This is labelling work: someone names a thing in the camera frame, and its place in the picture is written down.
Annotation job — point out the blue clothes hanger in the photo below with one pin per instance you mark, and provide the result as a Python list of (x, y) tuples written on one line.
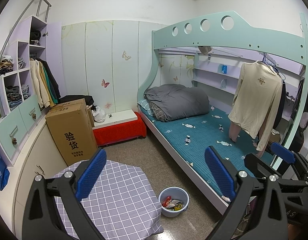
[(276, 68)]

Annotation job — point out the white plastic bag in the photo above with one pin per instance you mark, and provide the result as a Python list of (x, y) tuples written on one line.
[(99, 115)]

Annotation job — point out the cream long-sleeve shirt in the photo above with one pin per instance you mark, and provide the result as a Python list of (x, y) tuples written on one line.
[(256, 97)]

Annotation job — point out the black hanging garment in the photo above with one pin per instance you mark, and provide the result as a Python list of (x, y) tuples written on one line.
[(285, 97)]

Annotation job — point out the pink garment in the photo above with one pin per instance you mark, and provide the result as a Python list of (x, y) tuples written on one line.
[(233, 132)]

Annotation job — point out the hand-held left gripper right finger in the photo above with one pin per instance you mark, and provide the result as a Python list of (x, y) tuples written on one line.
[(220, 172)]

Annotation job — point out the grey checked cloth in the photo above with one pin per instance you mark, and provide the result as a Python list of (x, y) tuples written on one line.
[(154, 226)]

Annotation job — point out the lilac wall shelf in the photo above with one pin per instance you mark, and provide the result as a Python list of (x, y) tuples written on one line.
[(211, 70)]

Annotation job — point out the black clothes pile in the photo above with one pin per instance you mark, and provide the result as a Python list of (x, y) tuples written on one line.
[(87, 100)]

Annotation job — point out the brown bag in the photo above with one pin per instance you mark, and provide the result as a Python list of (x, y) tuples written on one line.
[(275, 136)]

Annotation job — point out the yellow butterfly sticker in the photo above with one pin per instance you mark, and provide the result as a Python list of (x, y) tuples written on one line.
[(126, 55)]

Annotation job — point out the stack of folded clothes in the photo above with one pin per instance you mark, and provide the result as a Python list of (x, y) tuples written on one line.
[(14, 96)]

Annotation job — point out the teal striped pillow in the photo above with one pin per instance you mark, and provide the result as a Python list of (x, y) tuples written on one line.
[(144, 104)]

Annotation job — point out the dark folded clothes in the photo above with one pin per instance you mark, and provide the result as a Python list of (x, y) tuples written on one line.
[(35, 36)]

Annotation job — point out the grey duvet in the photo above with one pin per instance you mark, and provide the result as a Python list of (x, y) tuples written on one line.
[(179, 100)]

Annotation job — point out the green hanging garment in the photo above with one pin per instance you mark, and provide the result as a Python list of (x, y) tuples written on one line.
[(51, 90)]

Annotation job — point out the brown cap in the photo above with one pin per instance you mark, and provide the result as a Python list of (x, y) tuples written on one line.
[(205, 49)]

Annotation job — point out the teal quilted bed sheet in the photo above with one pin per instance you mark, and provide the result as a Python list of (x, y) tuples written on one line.
[(198, 135)]

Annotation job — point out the red snack packet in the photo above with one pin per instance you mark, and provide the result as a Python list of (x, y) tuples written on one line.
[(166, 200)]

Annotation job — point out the pine cone ornament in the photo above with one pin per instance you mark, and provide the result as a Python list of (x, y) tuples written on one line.
[(14, 141), (34, 116)]

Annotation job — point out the yellow snack packet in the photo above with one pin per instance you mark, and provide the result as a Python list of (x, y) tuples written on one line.
[(178, 207)]

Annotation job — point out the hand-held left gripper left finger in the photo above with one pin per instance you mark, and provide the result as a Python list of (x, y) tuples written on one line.
[(91, 175)]

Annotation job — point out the white carton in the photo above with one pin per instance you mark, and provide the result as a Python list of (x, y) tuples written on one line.
[(176, 202)]

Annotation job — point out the lilac stepped wardrobe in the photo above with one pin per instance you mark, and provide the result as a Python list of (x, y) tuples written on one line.
[(54, 55)]

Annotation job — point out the red bench white top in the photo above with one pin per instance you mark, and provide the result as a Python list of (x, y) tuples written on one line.
[(119, 132)]

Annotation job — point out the pale pink butterfly sticker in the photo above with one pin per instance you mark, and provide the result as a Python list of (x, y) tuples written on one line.
[(107, 105)]

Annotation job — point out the purple checked tablecloth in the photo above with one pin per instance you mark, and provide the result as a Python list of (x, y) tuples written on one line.
[(119, 192)]

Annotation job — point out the beige curved cabinet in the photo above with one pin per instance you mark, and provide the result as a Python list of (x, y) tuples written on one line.
[(29, 160)]

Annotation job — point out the blue plastic basin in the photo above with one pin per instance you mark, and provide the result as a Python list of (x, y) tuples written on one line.
[(174, 213)]

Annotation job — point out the olive clothes pile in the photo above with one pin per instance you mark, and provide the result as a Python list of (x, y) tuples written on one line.
[(4, 65)]

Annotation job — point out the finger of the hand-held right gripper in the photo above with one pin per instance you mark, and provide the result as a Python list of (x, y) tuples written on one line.
[(258, 163), (282, 152)]

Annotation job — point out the tall cardboard box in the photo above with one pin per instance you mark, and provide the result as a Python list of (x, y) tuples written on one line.
[(69, 130)]

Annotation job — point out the mint bunk bed frame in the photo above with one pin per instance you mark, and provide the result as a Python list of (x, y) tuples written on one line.
[(213, 38)]

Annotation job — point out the black hanging coat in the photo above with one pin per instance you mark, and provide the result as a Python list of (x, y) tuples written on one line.
[(52, 77)]

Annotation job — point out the blue shopping bag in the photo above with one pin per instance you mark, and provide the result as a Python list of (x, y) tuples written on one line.
[(0, 172)]

